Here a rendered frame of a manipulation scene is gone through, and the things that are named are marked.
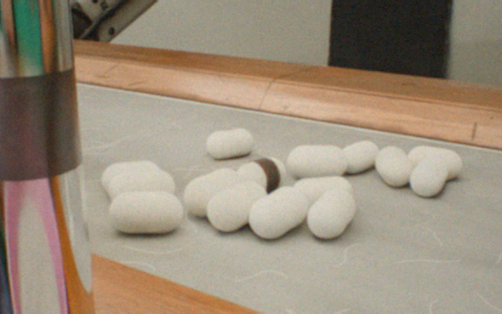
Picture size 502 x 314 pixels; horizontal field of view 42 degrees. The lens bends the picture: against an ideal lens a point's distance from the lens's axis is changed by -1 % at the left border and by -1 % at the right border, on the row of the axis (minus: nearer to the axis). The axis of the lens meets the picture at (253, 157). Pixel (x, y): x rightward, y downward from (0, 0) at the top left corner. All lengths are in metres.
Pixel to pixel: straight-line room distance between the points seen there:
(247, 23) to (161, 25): 0.44
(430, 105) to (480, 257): 0.22
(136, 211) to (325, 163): 0.13
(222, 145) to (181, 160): 0.03
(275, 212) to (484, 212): 0.12
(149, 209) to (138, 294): 0.10
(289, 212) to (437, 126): 0.21
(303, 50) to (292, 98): 2.09
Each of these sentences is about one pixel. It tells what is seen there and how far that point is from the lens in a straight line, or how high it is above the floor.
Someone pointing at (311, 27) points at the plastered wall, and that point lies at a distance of 2.62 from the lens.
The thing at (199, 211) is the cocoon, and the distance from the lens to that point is 0.34.
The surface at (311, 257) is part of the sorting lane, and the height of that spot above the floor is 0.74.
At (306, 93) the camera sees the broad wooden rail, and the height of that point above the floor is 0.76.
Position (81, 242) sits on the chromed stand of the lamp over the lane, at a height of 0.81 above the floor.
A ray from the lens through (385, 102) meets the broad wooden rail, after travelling 0.53.
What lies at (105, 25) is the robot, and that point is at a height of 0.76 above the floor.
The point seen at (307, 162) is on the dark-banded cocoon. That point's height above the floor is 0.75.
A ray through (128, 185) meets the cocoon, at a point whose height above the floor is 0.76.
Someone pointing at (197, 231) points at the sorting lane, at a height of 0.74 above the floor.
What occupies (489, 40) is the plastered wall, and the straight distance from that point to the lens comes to 2.43.
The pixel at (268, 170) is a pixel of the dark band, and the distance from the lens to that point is 0.37.
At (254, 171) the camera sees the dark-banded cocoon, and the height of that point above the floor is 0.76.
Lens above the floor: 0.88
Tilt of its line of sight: 18 degrees down
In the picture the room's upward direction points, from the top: straight up
